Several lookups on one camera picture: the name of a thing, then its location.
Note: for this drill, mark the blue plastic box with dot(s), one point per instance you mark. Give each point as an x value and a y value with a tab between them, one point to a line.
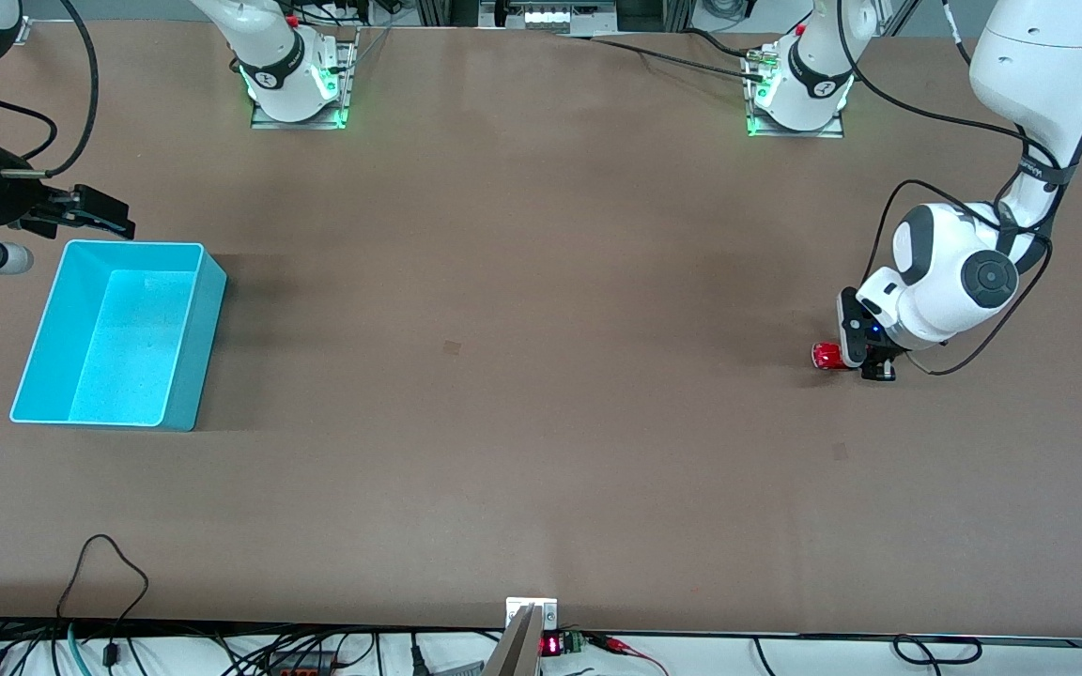
118	338

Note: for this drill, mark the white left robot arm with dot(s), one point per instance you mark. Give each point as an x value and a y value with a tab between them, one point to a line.
1029	75

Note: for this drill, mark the red beetle toy car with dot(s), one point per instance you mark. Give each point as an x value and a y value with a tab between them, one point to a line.
825	355

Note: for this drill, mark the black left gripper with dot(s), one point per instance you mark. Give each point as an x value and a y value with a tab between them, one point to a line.
879	367

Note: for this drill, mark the lit white LED device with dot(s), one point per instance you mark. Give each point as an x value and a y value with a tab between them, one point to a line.
550	16

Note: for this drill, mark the red digit display module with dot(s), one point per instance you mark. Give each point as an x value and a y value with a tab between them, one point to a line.
552	646

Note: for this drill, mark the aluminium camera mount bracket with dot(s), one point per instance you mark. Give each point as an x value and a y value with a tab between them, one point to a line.
517	648

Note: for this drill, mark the orange black power strip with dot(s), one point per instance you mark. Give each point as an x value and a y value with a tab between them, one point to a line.
301	668

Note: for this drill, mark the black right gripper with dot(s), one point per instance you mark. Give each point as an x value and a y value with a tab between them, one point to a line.
4	199

